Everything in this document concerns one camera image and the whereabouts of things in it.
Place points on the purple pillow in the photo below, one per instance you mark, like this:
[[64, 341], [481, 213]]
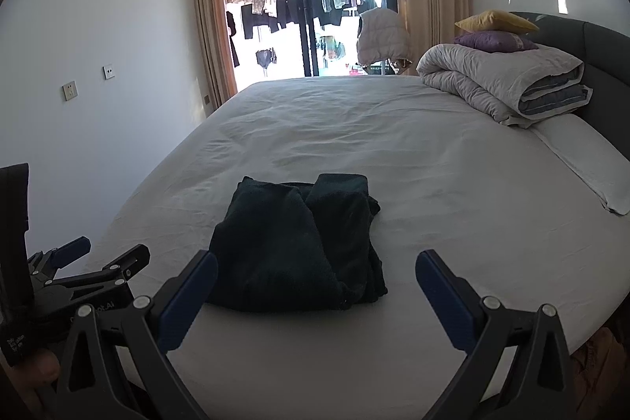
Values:
[[492, 41]]

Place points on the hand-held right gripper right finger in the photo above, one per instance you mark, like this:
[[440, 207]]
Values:
[[445, 302]]

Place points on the yellow pillow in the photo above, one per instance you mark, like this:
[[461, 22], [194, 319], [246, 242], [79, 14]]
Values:
[[492, 21]]

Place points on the white wall socket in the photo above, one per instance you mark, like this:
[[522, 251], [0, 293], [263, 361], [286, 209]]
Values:
[[70, 91], [108, 72]]

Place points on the small wall socket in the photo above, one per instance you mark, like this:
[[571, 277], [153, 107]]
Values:
[[207, 100]]

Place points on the brown cloth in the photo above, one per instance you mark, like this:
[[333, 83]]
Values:
[[600, 351]]

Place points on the white bed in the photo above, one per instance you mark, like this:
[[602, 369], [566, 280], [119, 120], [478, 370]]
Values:
[[393, 144]]

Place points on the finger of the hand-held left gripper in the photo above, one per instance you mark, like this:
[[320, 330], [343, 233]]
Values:
[[128, 262], [69, 250]]

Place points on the grey padded headboard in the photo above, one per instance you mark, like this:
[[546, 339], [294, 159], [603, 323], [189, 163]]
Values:
[[605, 56]]

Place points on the person's left hand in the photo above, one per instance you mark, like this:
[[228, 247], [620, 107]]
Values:
[[39, 371]]

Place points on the beige padded vest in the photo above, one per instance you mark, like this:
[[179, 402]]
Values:
[[384, 36]]

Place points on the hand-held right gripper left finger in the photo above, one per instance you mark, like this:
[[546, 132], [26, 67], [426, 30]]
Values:
[[189, 302]]

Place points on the folded grey duvet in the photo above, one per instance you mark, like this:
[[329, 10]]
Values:
[[482, 75]]

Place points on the dark green sweater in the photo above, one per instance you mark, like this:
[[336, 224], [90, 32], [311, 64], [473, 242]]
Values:
[[285, 252]]

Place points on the flat white pillow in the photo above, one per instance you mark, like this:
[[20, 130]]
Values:
[[581, 154]]

